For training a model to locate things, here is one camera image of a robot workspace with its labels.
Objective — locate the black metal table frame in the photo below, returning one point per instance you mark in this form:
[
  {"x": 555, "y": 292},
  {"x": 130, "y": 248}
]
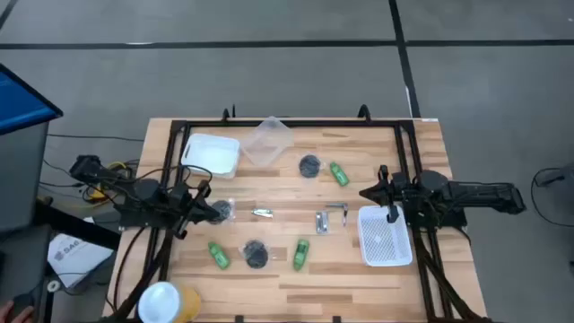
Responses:
[{"x": 291, "y": 122}]

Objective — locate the black disc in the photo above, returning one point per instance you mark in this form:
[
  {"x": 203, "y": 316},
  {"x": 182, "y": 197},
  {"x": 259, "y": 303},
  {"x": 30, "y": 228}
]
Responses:
[
  {"x": 224, "y": 211},
  {"x": 309, "y": 166},
  {"x": 255, "y": 254}
]

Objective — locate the black metal stand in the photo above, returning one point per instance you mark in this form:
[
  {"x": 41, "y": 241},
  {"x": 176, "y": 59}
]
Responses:
[{"x": 76, "y": 231}]

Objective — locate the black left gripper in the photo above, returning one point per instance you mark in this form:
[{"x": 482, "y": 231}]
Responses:
[{"x": 188, "y": 204}]

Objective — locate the silver nail clipper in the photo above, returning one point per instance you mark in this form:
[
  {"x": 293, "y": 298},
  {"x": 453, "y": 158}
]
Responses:
[
  {"x": 262, "y": 213},
  {"x": 322, "y": 222},
  {"x": 344, "y": 214}
]

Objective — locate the grey bin with blue lid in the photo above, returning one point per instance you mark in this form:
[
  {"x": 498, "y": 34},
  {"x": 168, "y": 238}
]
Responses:
[{"x": 18, "y": 157}]

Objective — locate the white mesh basket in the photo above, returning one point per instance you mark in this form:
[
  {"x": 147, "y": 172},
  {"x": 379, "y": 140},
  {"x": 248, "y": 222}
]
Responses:
[{"x": 385, "y": 238}]

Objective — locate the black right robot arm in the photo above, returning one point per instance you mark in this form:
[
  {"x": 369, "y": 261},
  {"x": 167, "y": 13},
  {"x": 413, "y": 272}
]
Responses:
[{"x": 475, "y": 193}]

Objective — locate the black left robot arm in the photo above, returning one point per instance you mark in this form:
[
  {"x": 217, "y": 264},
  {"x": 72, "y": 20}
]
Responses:
[{"x": 143, "y": 193}]

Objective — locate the clear plastic container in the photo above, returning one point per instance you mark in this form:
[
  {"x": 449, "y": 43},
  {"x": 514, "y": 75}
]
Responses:
[{"x": 267, "y": 141}]

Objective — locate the green travel bottle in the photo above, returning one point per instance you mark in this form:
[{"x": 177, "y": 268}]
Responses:
[
  {"x": 301, "y": 254},
  {"x": 219, "y": 255},
  {"x": 339, "y": 174}
]

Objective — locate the small white roll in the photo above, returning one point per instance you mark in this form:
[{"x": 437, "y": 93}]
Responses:
[{"x": 54, "y": 285}]

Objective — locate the person's hand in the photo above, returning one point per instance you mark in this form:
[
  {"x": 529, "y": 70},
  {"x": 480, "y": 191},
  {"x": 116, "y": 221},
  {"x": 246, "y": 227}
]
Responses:
[{"x": 13, "y": 314}]

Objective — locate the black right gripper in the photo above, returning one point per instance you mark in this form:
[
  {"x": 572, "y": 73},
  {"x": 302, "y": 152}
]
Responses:
[{"x": 401, "y": 193}]

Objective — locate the white printed paper sheet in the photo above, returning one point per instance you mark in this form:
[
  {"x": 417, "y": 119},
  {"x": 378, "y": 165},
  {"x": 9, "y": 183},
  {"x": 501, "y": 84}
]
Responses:
[{"x": 76, "y": 260}]

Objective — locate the white plastic tray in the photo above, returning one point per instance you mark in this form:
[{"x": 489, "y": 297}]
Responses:
[{"x": 211, "y": 154}]

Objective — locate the yellow container with white lid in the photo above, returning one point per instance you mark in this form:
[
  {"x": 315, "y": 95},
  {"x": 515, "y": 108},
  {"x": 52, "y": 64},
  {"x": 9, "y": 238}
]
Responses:
[{"x": 161, "y": 305}]

